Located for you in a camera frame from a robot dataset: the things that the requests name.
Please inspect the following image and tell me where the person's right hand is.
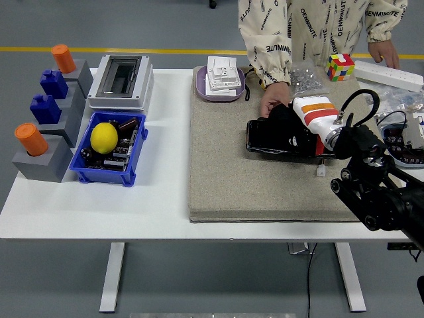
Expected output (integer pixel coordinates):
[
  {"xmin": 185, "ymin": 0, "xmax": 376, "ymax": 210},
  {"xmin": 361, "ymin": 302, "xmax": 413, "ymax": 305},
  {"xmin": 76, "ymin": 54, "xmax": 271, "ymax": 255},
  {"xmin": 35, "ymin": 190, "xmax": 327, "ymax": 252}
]
[{"xmin": 259, "ymin": 81, "xmax": 292, "ymax": 119}]

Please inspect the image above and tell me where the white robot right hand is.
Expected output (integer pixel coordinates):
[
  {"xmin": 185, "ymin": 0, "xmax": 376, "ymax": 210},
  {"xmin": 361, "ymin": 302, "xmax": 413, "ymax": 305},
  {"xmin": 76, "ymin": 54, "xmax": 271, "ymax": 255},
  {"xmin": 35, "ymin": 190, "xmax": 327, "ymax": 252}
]
[{"xmin": 287, "ymin": 95, "xmax": 342, "ymax": 147}]

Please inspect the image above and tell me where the person's left hand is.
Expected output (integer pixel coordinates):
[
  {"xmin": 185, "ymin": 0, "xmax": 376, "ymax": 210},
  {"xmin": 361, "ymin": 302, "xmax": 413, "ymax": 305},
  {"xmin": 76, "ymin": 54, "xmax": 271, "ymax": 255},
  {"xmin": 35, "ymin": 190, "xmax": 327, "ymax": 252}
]
[{"xmin": 367, "ymin": 41, "xmax": 401, "ymax": 70}]

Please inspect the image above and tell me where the black rectangular panel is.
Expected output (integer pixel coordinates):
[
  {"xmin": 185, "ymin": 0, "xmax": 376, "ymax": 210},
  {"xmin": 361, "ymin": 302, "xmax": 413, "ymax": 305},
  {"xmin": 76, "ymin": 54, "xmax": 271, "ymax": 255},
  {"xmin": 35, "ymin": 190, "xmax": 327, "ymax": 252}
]
[{"xmin": 244, "ymin": 119, "xmax": 335, "ymax": 163}]

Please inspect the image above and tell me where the black table control panel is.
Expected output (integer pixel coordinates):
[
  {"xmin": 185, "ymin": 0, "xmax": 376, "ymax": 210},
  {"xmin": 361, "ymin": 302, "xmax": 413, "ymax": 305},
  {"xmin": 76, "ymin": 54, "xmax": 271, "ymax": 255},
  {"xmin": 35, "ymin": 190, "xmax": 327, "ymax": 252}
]
[{"xmin": 387, "ymin": 242, "xmax": 415, "ymax": 252}]

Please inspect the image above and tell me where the white power strip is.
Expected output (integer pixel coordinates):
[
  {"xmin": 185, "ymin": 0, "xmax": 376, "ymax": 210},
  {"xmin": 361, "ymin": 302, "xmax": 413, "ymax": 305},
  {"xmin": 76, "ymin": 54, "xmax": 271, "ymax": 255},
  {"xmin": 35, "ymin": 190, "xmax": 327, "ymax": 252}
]
[{"xmin": 354, "ymin": 59, "xmax": 424, "ymax": 93}]

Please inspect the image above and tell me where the clear bag of screws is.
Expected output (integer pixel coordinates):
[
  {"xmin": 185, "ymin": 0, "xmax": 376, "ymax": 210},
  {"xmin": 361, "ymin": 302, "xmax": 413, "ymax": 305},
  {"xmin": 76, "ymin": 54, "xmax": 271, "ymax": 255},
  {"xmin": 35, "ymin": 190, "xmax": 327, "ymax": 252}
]
[{"xmin": 288, "ymin": 61, "xmax": 331, "ymax": 97}]

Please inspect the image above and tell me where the multicoloured puzzle cube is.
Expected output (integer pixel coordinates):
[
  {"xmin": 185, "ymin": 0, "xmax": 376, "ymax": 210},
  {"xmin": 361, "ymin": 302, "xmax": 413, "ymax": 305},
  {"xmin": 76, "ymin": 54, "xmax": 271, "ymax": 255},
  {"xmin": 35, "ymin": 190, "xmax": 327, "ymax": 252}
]
[{"xmin": 325, "ymin": 53, "xmax": 356, "ymax": 82}]

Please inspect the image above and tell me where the white socket plate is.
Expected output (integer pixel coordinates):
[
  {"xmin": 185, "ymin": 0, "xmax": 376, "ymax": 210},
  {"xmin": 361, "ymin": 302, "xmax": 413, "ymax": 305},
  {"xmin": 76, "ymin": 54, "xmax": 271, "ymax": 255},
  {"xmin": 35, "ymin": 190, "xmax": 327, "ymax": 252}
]
[{"xmin": 207, "ymin": 55, "xmax": 242, "ymax": 89}]

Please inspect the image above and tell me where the purple tray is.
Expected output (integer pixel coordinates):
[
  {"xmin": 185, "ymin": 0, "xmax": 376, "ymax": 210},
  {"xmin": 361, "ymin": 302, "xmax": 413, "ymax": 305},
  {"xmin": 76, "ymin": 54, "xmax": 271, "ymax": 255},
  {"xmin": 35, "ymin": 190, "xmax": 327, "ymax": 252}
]
[{"xmin": 195, "ymin": 65, "xmax": 246, "ymax": 102}]

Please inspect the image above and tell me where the person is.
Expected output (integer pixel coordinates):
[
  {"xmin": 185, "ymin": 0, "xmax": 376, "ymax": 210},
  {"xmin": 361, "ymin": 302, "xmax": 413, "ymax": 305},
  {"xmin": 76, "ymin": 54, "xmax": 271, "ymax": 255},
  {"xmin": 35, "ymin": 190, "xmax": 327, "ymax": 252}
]
[{"xmin": 237, "ymin": 0, "xmax": 409, "ymax": 90}]

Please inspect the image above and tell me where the white circuit breaker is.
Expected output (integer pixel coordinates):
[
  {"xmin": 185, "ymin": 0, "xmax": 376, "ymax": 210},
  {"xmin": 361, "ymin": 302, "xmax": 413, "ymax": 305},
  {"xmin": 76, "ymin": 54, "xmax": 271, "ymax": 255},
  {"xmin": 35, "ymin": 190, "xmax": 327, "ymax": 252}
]
[{"xmin": 402, "ymin": 112, "xmax": 424, "ymax": 150}]

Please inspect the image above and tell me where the grey-brown mat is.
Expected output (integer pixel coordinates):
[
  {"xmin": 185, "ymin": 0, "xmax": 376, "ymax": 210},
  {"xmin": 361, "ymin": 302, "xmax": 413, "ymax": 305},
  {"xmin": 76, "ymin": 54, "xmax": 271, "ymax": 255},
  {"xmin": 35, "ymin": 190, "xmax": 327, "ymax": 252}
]
[{"xmin": 188, "ymin": 66, "xmax": 385, "ymax": 223}]

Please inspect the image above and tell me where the silver box under table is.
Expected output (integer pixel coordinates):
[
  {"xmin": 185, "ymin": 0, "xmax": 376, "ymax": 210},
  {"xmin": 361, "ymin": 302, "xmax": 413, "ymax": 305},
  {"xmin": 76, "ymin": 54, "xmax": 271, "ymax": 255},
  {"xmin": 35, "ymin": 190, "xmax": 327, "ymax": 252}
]
[{"xmin": 287, "ymin": 242, "xmax": 315, "ymax": 256}]

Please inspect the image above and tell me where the brown cylindrical capacitor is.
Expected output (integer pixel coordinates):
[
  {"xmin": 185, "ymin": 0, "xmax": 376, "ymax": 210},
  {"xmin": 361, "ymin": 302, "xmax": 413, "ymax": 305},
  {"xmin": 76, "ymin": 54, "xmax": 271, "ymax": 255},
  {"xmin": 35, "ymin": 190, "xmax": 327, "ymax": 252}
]
[{"xmin": 118, "ymin": 116, "xmax": 139, "ymax": 132}]

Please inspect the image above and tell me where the white table leg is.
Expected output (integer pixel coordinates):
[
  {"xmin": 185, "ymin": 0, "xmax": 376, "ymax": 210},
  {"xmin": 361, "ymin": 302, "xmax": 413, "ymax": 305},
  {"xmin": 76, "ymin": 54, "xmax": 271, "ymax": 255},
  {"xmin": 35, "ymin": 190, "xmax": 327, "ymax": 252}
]
[
  {"xmin": 334, "ymin": 242, "xmax": 368, "ymax": 312},
  {"xmin": 99, "ymin": 242, "xmax": 126, "ymax": 314}
]

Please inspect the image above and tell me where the dark circuit board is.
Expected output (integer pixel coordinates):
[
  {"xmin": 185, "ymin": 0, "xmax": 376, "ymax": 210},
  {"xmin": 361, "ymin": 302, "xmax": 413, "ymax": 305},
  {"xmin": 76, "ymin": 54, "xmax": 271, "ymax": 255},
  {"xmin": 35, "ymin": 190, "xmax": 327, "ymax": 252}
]
[{"xmin": 102, "ymin": 138, "xmax": 133, "ymax": 170}]

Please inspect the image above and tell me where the yellow lemon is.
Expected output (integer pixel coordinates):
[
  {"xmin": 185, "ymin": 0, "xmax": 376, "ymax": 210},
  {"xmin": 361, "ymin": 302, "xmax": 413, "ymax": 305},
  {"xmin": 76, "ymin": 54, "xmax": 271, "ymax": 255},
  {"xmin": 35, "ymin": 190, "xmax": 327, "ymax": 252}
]
[{"xmin": 89, "ymin": 122, "xmax": 119, "ymax": 154}]

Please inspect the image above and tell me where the blue plastic bin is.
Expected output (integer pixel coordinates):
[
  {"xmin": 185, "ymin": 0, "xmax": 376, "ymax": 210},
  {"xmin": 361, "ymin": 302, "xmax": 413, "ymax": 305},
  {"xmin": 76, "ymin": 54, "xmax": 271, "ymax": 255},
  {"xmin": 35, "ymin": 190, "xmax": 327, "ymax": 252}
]
[{"xmin": 69, "ymin": 111, "xmax": 148, "ymax": 186}]

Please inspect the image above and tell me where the grey base block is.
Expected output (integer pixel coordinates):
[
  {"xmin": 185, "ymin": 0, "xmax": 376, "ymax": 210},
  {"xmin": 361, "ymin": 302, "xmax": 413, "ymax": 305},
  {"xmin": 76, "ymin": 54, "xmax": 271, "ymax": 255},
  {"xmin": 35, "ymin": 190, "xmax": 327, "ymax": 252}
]
[
  {"xmin": 58, "ymin": 82, "xmax": 87, "ymax": 116},
  {"xmin": 64, "ymin": 58, "xmax": 94, "ymax": 99},
  {"xmin": 11, "ymin": 134, "xmax": 74, "ymax": 183},
  {"xmin": 37, "ymin": 107, "xmax": 85, "ymax": 148}
]

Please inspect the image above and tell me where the orange cylinder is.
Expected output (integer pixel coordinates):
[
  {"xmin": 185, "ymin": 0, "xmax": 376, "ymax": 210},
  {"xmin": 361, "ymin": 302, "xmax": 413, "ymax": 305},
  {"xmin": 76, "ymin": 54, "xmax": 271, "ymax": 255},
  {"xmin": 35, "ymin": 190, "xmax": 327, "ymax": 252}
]
[
  {"xmin": 14, "ymin": 123, "xmax": 49, "ymax": 157},
  {"xmin": 51, "ymin": 44, "xmax": 77, "ymax": 74}
]

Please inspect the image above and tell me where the blue block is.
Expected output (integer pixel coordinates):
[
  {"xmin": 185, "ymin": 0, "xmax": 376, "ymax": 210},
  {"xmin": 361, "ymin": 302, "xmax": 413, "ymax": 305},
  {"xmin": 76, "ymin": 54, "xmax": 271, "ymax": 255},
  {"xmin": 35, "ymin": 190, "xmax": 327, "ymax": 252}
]
[
  {"xmin": 39, "ymin": 68, "xmax": 69, "ymax": 99},
  {"xmin": 29, "ymin": 94, "xmax": 62, "ymax": 125}
]

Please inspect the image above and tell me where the white switch plate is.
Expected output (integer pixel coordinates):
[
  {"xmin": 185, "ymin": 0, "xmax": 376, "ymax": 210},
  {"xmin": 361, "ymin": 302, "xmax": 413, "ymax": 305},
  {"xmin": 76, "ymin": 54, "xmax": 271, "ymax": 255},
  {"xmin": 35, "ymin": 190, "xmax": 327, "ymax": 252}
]
[{"xmin": 205, "ymin": 73, "xmax": 238, "ymax": 96}]

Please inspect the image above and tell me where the thin black wire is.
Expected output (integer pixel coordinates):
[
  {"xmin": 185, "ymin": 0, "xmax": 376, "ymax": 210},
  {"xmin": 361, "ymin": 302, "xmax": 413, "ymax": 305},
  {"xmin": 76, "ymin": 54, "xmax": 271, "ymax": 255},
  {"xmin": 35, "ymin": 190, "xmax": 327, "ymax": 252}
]
[{"xmin": 376, "ymin": 110, "xmax": 407, "ymax": 127}]

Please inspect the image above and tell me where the grey electrical enclosure box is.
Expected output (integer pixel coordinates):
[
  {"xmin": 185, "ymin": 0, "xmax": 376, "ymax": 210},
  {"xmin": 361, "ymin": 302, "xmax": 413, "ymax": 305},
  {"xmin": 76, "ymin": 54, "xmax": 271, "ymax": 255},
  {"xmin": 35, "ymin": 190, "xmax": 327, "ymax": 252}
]
[{"xmin": 87, "ymin": 54, "xmax": 155, "ymax": 111}]

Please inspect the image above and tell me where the hanging black power cable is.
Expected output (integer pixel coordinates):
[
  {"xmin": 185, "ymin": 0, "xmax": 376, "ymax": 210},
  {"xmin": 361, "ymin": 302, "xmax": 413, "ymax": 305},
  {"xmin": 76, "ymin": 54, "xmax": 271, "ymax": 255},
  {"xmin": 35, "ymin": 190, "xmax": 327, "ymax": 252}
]
[{"xmin": 307, "ymin": 242, "xmax": 319, "ymax": 318}]

